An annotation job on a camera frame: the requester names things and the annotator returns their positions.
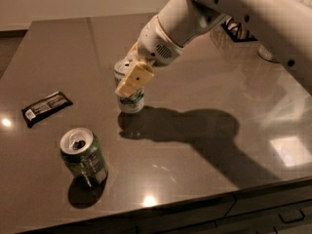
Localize green soda can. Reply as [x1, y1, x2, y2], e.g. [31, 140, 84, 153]
[59, 128, 108, 187]

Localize black snack bar wrapper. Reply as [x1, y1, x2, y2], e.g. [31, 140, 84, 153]
[21, 92, 73, 128]

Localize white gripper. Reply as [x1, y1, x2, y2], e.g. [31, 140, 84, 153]
[115, 16, 183, 98]

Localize white 7up can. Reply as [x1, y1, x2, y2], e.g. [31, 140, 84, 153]
[114, 59, 144, 114]

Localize black drawer handle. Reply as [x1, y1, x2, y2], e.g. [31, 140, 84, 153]
[279, 210, 306, 224]

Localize black wire napkin basket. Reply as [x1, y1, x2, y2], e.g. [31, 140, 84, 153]
[221, 18, 256, 42]

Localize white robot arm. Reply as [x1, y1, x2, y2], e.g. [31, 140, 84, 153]
[116, 0, 312, 98]

